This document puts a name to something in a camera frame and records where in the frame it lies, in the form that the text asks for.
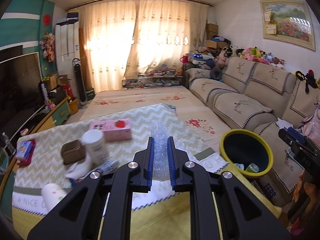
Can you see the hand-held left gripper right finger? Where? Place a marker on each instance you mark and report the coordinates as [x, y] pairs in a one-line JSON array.
[[171, 165]]

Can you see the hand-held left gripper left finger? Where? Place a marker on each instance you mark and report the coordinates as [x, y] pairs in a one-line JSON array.
[[150, 165]]

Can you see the clear bubble wrap sheet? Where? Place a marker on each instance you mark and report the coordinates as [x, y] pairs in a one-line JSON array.
[[161, 150]]

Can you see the blue white small packet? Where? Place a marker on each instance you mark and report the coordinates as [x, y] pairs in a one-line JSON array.
[[110, 166]]

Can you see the pink strawberry drink carton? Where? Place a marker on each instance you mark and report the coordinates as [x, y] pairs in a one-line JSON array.
[[112, 130]]

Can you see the white plastic jar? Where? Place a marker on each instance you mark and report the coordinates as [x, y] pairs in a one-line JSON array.
[[96, 147]]

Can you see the black yellow-rimmed waste bin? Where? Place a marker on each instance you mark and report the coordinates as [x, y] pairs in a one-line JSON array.
[[245, 150]]

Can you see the white cloth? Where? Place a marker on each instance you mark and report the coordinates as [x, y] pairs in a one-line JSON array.
[[80, 167]]

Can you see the brown box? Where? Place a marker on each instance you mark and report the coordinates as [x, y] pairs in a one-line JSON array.
[[73, 152]]

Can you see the white floral paper cup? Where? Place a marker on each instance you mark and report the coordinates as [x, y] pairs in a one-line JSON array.
[[53, 195]]

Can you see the person's right hand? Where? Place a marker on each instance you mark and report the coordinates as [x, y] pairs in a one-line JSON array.
[[310, 188]]

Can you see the white papers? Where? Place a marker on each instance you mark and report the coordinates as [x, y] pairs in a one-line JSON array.
[[285, 124]]

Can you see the green yellow patterned tablecloth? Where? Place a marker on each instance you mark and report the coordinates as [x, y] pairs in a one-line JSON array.
[[140, 120]]

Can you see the cream floral sheet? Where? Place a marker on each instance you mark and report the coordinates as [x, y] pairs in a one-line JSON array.
[[140, 97]]

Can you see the black red plush toy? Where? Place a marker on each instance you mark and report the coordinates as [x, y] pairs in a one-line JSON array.
[[308, 78]]

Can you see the beige sofa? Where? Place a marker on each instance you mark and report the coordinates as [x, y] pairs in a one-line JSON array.
[[250, 100]]

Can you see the small green box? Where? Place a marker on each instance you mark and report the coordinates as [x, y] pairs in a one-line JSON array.
[[90, 94]]

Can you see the yellow basket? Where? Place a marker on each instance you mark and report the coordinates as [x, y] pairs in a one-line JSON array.
[[73, 106]]

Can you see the yellow green television cabinet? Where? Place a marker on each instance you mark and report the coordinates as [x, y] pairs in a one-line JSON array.
[[60, 112]]

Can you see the white tower fan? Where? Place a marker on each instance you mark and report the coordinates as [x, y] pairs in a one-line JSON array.
[[80, 85]]

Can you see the star print bag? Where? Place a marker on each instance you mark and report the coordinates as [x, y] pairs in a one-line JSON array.
[[200, 58]]

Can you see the pile of plush toys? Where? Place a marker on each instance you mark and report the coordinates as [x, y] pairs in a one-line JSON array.
[[255, 53]]

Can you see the red blue card box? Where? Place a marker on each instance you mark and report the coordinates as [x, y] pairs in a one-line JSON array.
[[25, 152]]

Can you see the open cardboard box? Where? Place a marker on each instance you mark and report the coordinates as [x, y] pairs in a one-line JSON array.
[[56, 81]]

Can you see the cream embroidered curtain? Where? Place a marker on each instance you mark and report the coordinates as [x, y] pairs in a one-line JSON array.
[[107, 45], [172, 35]]

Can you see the framed flower painting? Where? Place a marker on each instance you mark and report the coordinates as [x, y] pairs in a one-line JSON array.
[[290, 22]]

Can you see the stack of cardboard boxes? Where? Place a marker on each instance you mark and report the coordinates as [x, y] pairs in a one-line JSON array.
[[212, 33]]

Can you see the clear water bottle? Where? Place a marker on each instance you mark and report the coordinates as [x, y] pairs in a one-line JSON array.
[[8, 143]]

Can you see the white standing air conditioner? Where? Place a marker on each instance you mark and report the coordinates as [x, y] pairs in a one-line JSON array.
[[66, 47]]

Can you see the large curved television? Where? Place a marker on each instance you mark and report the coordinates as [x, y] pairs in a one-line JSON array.
[[17, 87]]

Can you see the artificial flower decoration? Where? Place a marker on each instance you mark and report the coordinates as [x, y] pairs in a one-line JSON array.
[[48, 46]]

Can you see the dark blue flat boxes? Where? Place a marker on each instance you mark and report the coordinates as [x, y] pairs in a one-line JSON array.
[[73, 15]]

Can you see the red round wall ornament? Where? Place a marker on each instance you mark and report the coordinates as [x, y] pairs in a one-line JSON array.
[[46, 19]]

